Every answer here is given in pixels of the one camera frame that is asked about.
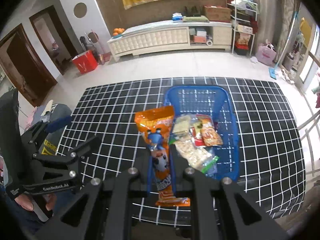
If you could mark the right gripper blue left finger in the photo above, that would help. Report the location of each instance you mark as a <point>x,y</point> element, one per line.
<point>149,175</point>

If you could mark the white metal shelf rack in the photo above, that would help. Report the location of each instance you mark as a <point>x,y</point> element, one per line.
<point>244,20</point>

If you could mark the person's left hand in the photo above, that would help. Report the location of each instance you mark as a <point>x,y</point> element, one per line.
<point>25,202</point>

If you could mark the blue plastic basket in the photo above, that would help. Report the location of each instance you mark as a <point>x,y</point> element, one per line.
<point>214,103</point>

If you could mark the pink gift bag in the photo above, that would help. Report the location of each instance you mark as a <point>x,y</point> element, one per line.
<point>266,53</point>

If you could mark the clear cracker pack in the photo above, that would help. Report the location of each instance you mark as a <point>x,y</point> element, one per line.
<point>181,125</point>

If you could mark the green folded towel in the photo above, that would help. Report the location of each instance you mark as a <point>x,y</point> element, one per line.
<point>201,19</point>

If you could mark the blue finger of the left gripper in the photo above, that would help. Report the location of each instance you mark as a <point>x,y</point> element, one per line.
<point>58,124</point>
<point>85,148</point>

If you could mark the cardboard box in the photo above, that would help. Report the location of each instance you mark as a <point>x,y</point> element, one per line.
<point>217,14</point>

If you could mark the white TV cabinet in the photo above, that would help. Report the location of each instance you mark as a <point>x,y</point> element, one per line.
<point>170,36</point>

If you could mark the oranges on plate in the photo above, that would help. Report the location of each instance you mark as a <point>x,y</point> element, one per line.
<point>118,32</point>

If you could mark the clear orange snack bag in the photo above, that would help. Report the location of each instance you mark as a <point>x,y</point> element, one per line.
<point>209,134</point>

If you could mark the red yellow beef snack pouch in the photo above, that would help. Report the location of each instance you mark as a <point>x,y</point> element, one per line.
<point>195,125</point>

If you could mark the green-edged cracker pack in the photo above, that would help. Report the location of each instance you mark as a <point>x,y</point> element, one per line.
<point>202,159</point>

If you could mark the brown round wall disc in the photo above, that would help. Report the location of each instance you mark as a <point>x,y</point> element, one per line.
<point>80,10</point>

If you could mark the blue tissue box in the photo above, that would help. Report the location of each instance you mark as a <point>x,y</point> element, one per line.
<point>177,17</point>

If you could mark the wooden drying rack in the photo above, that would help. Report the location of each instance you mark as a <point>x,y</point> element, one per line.
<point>307,127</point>

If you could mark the red paper bag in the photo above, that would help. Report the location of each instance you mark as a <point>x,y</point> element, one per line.
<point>85,62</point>

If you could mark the silver standing air conditioner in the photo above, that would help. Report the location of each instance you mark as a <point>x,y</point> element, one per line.
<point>269,21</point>

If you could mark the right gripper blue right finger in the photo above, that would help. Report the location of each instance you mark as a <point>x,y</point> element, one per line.
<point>173,155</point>

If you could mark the orange sausage snack stick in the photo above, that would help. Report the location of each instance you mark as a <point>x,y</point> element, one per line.
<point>155,126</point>

